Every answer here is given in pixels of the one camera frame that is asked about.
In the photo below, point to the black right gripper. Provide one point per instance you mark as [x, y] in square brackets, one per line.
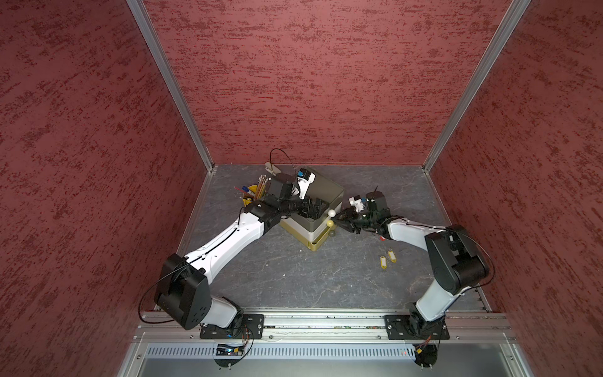
[348, 217]

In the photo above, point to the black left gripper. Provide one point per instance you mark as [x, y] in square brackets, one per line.
[315, 214]

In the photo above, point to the olive three-drawer desk organizer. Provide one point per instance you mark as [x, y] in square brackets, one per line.
[321, 183]

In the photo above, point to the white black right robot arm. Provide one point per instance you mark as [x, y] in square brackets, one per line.
[456, 261]

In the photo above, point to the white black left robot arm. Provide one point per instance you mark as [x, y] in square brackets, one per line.
[183, 290]

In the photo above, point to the beige eraser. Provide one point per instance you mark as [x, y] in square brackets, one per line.
[271, 168]

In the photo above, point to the yellow pencil cup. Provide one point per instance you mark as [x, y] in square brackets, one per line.
[249, 194]

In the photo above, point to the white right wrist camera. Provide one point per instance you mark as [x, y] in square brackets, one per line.
[358, 203]

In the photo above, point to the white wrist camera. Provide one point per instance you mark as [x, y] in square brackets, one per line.
[358, 203]
[305, 178]

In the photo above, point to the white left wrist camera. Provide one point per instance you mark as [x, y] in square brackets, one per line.
[305, 178]

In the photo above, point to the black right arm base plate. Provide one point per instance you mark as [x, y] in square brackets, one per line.
[413, 327]

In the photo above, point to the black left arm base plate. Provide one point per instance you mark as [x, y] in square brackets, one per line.
[243, 326]

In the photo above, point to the aluminium front rail frame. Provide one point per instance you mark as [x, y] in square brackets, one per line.
[322, 334]

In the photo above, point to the left aluminium corner post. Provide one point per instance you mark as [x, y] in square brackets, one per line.
[152, 40]

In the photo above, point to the aluminium corner post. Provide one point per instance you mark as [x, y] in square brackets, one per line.
[152, 40]
[508, 24]

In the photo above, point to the right aluminium corner post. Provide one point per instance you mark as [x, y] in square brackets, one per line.
[508, 24]

